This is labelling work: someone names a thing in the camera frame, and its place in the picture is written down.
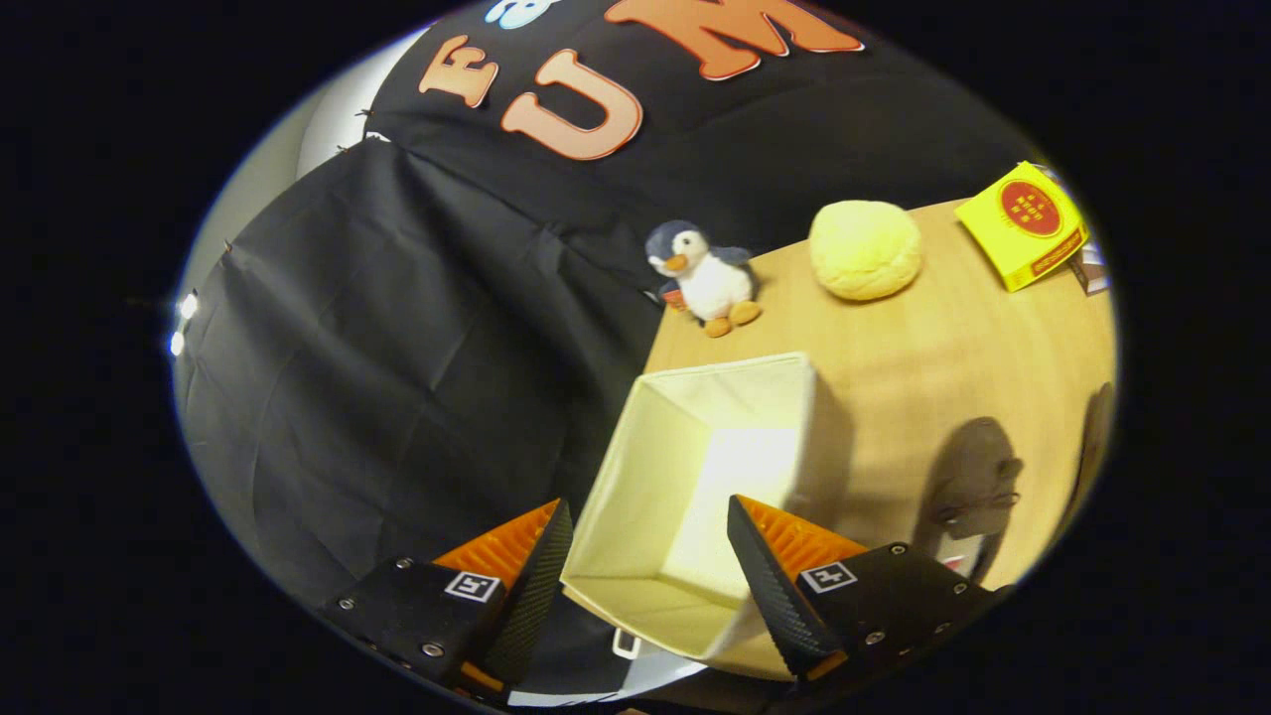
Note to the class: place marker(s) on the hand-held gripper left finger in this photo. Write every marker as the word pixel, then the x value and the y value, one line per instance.
pixel 531 596

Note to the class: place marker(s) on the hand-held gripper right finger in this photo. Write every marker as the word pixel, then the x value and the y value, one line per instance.
pixel 779 606

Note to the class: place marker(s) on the brown fabric storage box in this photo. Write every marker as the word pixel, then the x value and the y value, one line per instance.
pixel 655 477

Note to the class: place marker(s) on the penguin plush toy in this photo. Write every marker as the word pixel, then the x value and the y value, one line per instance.
pixel 710 283

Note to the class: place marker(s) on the yellow round plush bun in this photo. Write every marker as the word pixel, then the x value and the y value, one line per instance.
pixel 864 250

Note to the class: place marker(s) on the yellow book with red circle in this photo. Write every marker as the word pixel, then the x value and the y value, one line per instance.
pixel 1028 228

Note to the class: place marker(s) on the plain white book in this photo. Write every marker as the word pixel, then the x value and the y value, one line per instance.
pixel 1092 270

